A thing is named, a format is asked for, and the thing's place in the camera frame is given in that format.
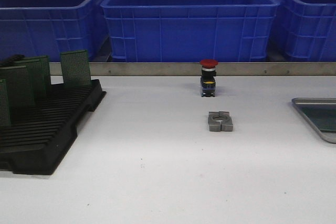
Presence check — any grey metal clamp block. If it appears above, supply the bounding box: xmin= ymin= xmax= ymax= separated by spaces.
xmin=208 ymin=111 xmax=234 ymax=132

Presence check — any green perforated board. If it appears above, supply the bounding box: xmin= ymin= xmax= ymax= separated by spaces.
xmin=300 ymin=105 xmax=335 ymax=132

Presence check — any blue plastic crate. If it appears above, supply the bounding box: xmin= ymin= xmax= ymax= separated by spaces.
xmin=101 ymin=0 xmax=279 ymax=62
xmin=1 ymin=0 xmax=108 ymax=62
xmin=270 ymin=0 xmax=335 ymax=62

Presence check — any rear right green board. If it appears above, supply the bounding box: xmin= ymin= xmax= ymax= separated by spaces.
xmin=60 ymin=50 xmax=91 ymax=88

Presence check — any black slotted board rack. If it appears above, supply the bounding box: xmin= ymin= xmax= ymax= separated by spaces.
xmin=1 ymin=79 xmax=106 ymax=175

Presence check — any dark green left board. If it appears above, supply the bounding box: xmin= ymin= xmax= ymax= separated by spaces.
xmin=1 ymin=66 xmax=35 ymax=108

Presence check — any red emergency stop button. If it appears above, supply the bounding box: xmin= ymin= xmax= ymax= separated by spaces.
xmin=200 ymin=59 xmax=218 ymax=97

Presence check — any left blue plastic crate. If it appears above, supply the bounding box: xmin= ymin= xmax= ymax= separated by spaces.
xmin=1 ymin=0 xmax=108 ymax=62

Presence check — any rear left green board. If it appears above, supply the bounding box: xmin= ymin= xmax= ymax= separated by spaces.
xmin=23 ymin=55 xmax=51 ymax=97

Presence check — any silver metal tray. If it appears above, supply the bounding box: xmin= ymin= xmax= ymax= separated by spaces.
xmin=292 ymin=98 xmax=335 ymax=144

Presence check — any centre blue plastic crate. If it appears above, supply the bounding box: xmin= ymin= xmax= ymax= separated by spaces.
xmin=101 ymin=0 xmax=279 ymax=62

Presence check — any right blue plastic crate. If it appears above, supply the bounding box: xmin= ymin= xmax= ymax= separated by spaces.
xmin=270 ymin=0 xmax=335 ymax=62

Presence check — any leftmost edge green board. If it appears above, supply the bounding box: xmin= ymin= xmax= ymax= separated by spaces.
xmin=0 ymin=79 xmax=11 ymax=127

